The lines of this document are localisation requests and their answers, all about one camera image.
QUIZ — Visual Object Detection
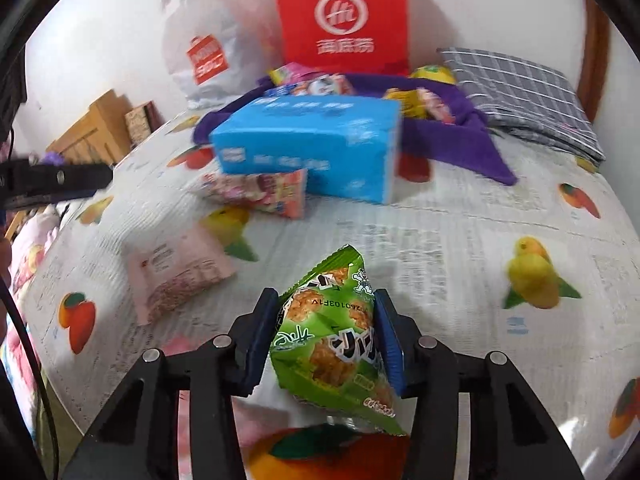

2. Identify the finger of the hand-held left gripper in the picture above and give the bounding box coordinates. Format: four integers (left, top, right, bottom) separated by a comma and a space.
12, 159, 115, 207

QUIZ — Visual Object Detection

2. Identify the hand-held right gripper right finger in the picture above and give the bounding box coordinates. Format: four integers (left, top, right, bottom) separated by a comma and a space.
372, 287, 583, 480

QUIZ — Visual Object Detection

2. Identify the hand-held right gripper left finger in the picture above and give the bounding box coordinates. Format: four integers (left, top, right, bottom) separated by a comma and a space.
62, 287, 280, 480

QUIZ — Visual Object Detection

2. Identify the green snack packet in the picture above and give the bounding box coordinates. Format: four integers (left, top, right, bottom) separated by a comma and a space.
270, 244, 408, 437

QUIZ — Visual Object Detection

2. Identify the pink yellow snack packet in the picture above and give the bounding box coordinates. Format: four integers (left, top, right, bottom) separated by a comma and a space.
269, 61, 326, 87

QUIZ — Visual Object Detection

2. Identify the wooden cabinet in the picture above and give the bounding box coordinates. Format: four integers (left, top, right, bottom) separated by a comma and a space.
46, 89, 134, 166

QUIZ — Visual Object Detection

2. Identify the pink printed blanket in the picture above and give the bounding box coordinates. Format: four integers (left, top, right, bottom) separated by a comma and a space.
0, 209, 63, 441

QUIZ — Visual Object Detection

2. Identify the brown patterned box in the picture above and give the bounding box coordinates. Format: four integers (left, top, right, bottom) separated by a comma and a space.
124, 101, 164, 149

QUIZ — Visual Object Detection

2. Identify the pale pink snack packet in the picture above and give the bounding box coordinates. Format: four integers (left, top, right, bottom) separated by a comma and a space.
124, 224, 237, 327

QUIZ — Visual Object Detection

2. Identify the fruit-printed bed sheet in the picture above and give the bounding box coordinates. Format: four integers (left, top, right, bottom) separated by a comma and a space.
22, 110, 640, 480

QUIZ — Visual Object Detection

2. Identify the pink strawberry-print snack packet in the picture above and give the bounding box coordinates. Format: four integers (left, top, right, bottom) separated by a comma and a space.
200, 169, 308, 220

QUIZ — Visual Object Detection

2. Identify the blue cardboard box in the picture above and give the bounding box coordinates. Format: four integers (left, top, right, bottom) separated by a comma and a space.
209, 96, 404, 206

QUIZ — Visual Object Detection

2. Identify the purple towel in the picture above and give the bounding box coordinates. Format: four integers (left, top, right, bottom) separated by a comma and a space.
192, 72, 518, 187

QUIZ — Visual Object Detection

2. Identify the white plastic bag red label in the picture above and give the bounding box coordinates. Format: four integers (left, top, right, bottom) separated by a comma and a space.
161, 0, 287, 111

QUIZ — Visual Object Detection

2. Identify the yellow red snack packet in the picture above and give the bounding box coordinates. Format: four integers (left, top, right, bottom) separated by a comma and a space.
384, 86, 457, 125

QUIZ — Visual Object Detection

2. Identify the white red snack packet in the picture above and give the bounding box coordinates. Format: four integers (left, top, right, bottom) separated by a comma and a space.
292, 74, 357, 97

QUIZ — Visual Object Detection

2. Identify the grey checked cloth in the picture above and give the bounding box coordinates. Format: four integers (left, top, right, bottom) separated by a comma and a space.
436, 47, 607, 163

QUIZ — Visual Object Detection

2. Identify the red paper bag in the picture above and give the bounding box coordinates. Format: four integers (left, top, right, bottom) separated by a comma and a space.
271, 0, 412, 77

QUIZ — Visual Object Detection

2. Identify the black cable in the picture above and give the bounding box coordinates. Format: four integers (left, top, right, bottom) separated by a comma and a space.
0, 255, 60, 480

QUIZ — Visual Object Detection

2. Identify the wooden bed frame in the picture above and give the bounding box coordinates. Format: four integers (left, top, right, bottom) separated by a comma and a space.
575, 0, 612, 124

